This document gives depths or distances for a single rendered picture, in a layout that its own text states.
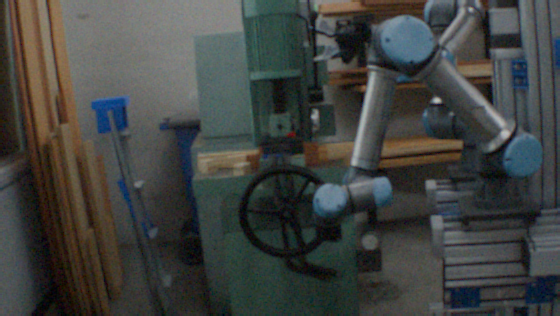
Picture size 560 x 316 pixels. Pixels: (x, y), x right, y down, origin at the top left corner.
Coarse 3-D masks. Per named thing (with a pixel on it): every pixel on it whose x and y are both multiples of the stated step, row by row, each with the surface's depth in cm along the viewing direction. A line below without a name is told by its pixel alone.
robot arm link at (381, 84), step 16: (368, 64) 162; (384, 64) 158; (368, 80) 163; (384, 80) 160; (368, 96) 162; (384, 96) 160; (368, 112) 162; (384, 112) 161; (368, 128) 162; (384, 128) 163; (368, 144) 162; (352, 160) 165; (368, 160) 163; (352, 176) 164
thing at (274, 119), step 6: (270, 114) 221; (276, 114) 219; (282, 114) 217; (288, 114) 217; (270, 120) 214; (276, 120) 214; (282, 120) 214; (288, 120) 214; (270, 126) 214; (276, 126) 214; (288, 126) 214; (270, 132) 215; (276, 132) 214; (282, 132) 214; (288, 132) 214
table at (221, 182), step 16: (336, 160) 217; (208, 176) 208; (224, 176) 206; (240, 176) 205; (320, 176) 205; (336, 176) 205; (208, 192) 206; (224, 192) 206; (240, 192) 206; (256, 192) 196; (272, 192) 196; (304, 192) 196
